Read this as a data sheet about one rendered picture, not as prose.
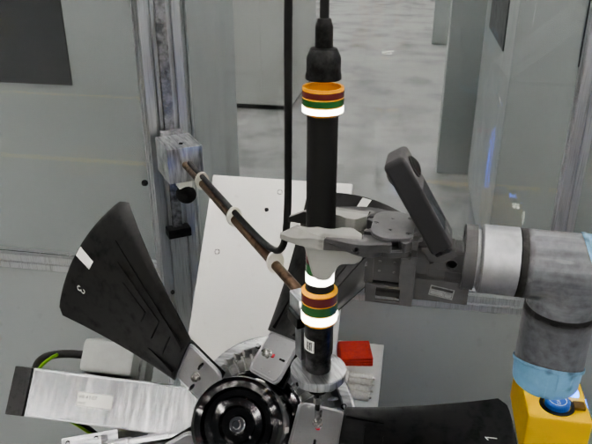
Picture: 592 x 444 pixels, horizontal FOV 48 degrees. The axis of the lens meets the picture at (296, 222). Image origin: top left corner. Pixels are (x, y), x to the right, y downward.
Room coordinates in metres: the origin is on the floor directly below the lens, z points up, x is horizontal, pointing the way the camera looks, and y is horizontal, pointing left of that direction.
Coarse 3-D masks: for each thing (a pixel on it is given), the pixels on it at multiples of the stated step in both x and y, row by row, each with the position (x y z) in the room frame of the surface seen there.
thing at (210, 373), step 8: (192, 344) 0.74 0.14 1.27; (192, 352) 0.74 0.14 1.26; (200, 352) 0.73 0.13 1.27; (184, 360) 0.75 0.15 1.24; (192, 360) 0.74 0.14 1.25; (200, 360) 0.73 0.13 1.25; (208, 360) 0.72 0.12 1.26; (184, 368) 0.75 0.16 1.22; (192, 368) 0.74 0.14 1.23; (208, 368) 0.72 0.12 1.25; (216, 368) 0.71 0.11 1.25; (184, 376) 0.75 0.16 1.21; (208, 376) 0.72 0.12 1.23; (216, 376) 0.71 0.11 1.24; (184, 384) 0.76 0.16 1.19; (200, 384) 0.74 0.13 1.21; (208, 384) 0.72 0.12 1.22; (192, 392) 0.75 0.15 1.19; (200, 392) 0.74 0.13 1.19
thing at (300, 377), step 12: (300, 288) 0.72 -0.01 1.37; (300, 300) 0.69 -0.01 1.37; (288, 312) 0.71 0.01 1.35; (300, 312) 0.69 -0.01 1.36; (300, 324) 0.68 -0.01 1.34; (300, 336) 0.68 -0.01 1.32; (300, 348) 0.68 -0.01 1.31; (300, 360) 0.69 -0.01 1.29; (336, 360) 0.69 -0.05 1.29; (288, 372) 0.67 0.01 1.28; (300, 372) 0.66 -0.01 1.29; (336, 372) 0.66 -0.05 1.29; (300, 384) 0.65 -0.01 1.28; (312, 384) 0.64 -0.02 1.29; (324, 384) 0.64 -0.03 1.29; (336, 384) 0.64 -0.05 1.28
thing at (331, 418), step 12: (300, 408) 0.71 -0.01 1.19; (312, 408) 0.71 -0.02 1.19; (324, 408) 0.71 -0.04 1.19; (300, 420) 0.68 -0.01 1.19; (312, 420) 0.69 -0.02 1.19; (324, 420) 0.69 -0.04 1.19; (336, 420) 0.69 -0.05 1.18; (300, 432) 0.66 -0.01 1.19; (312, 432) 0.67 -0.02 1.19; (324, 432) 0.67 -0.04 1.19; (336, 432) 0.67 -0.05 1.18
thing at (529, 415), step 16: (512, 384) 0.98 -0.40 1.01; (512, 400) 0.96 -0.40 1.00; (528, 400) 0.87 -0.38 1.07; (576, 400) 0.87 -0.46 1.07; (528, 416) 0.83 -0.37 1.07; (544, 416) 0.83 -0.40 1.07; (560, 416) 0.83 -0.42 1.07; (576, 416) 0.83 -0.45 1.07; (528, 432) 0.83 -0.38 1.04; (544, 432) 0.82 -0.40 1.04; (560, 432) 0.82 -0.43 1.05; (576, 432) 0.81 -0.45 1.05
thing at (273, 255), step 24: (288, 0) 0.75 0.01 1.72; (288, 24) 0.75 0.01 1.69; (288, 48) 0.75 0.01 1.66; (288, 72) 0.75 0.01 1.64; (288, 96) 0.75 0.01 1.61; (288, 120) 0.75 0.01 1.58; (288, 144) 0.75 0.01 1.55; (192, 168) 1.14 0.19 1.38; (288, 168) 0.75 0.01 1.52; (216, 192) 1.02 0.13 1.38; (288, 192) 0.75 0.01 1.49; (240, 216) 0.92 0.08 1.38; (288, 216) 0.75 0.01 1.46; (264, 240) 0.83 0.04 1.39
